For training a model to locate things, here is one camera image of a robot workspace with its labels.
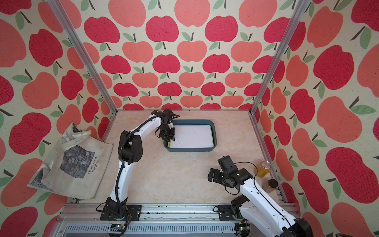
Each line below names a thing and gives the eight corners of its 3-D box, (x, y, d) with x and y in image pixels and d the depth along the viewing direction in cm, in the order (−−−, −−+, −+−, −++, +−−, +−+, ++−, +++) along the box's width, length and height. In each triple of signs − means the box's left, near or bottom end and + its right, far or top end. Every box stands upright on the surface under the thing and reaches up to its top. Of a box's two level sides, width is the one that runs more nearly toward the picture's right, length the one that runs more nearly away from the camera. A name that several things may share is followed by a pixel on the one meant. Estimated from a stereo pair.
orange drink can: (251, 175, 89) (259, 167, 80) (255, 166, 93) (262, 158, 84) (261, 180, 87) (270, 173, 78) (264, 171, 91) (272, 163, 82)
